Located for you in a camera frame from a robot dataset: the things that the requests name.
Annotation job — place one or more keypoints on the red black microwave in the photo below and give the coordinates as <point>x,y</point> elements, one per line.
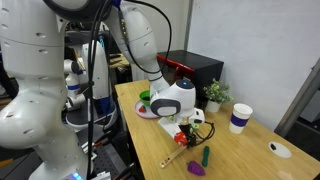
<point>200,70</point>

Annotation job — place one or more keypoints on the red toy strawberry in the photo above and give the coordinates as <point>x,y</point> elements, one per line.
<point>142,109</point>

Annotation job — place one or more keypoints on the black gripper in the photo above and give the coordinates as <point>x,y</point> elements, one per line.
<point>190,136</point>

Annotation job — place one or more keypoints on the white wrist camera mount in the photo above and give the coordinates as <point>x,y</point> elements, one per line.
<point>172,125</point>

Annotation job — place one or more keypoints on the white table cable grommet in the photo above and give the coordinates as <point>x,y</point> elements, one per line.
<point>279,149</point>

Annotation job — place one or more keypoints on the small potted green plant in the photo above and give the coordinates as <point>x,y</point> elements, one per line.
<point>217,93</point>

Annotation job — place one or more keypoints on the dark green bowl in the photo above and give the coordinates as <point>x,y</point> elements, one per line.
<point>145,97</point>

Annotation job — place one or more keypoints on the white paper cup blue band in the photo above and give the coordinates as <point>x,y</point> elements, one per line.
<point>239,118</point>

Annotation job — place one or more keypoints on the big beige plastic spoon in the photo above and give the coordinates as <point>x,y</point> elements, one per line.
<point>167,160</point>

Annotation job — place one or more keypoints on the teal toy cucumber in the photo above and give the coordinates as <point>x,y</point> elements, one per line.
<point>206,153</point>

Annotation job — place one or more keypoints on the lilac round plate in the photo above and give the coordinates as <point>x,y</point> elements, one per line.
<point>148,114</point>

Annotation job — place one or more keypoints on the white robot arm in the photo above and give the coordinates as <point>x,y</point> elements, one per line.
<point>32,44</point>

